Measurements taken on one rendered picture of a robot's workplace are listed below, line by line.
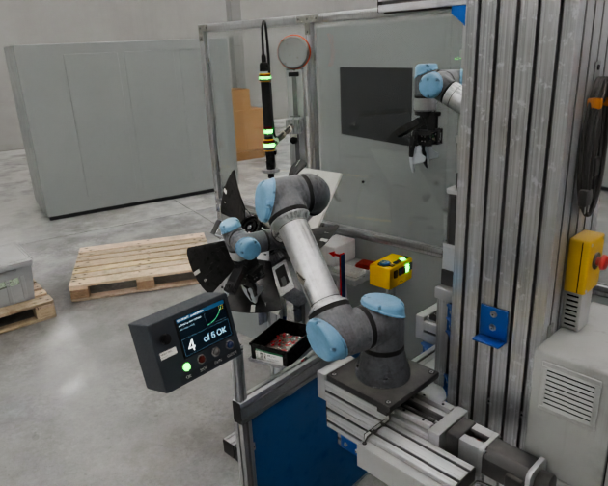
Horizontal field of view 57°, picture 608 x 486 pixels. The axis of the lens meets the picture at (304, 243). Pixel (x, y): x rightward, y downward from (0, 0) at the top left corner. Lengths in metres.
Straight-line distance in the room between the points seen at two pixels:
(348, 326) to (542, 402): 0.48
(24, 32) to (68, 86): 6.72
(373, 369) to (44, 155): 6.29
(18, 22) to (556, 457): 13.45
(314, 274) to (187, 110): 6.46
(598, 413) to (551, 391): 0.10
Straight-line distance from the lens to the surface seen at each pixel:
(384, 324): 1.48
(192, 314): 1.56
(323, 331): 1.40
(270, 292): 2.22
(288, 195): 1.55
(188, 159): 7.89
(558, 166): 1.31
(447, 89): 1.81
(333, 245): 2.78
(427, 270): 2.73
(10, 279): 4.75
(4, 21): 14.05
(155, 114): 7.68
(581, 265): 1.44
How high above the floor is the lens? 1.91
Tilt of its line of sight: 19 degrees down
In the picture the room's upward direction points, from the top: 3 degrees counter-clockwise
